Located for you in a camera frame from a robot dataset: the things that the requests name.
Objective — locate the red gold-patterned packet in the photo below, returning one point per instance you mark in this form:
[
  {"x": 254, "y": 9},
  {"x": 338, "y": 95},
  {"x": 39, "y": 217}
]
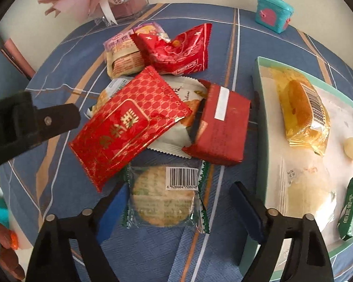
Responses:
[{"x": 126, "y": 123}]

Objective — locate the teal shallow cardboard box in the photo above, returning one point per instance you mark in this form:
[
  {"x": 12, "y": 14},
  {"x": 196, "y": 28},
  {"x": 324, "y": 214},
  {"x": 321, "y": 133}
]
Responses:
[{"x": 344, "y": 114}]

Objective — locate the white packet with orange print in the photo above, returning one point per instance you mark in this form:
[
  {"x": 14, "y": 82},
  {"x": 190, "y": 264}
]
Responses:
[{"x": 182, "y": 91}]

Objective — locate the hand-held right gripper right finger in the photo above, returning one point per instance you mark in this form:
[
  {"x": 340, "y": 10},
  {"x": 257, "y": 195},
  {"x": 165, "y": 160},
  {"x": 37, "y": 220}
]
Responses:
[{"x": 248, "y": 214}]

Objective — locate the yellow cake packet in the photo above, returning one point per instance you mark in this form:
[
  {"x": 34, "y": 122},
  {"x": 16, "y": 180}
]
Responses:
[{"x": 297, "y": 102}]

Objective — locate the clear acrylic box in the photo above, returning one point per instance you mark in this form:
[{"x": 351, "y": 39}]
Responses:
[{"x": 132, "y": 6}]

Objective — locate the clear green-edged cracker packet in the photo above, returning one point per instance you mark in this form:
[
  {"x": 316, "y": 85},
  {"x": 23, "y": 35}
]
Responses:
[{"x": 158, "y": 199}]

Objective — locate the teal plastic item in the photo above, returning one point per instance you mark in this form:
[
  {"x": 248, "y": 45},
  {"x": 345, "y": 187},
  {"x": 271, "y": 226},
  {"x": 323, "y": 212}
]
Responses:
[{"x": 1, "y": 214}]

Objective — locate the person's left hand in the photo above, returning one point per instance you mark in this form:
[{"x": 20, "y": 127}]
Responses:
[{"x": 7, "y": 258}]

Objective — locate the purple cream bread packet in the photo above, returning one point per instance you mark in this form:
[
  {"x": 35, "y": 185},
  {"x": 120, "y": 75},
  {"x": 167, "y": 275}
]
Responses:
[{"x": 123, "y": 61}]

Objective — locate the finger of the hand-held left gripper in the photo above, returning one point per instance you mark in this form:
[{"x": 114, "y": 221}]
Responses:
[{"x": 58, "y": 120}]

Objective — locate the pink panel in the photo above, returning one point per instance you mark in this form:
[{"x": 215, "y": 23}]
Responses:
[{"x": 17, "y": 55}]

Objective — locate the teal toy chest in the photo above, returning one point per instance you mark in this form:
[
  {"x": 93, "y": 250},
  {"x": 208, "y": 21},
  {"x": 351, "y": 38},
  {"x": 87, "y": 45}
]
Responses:
[{"x": 272, "y": 13}]

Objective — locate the dark green packet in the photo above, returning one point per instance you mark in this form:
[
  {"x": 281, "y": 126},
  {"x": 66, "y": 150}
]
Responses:
[{"x": 350, "y": 208}]

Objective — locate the white round bun packet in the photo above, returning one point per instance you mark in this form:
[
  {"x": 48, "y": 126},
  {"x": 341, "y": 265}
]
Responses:
[{"x": 306, "y": 194}]

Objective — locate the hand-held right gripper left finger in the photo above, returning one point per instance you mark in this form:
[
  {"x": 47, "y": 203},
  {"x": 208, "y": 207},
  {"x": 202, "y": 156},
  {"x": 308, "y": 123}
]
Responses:
[{"x": 111, "y": 214}]

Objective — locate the dark red brick packet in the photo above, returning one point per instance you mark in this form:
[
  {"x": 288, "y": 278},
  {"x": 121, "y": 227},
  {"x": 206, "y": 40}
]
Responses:
[{"x": 223, "y": 129}]

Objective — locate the red crinkled snack packet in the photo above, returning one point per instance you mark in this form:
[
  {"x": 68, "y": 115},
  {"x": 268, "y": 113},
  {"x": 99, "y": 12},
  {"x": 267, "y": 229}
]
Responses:
[{"x": 176, "y": 53}]

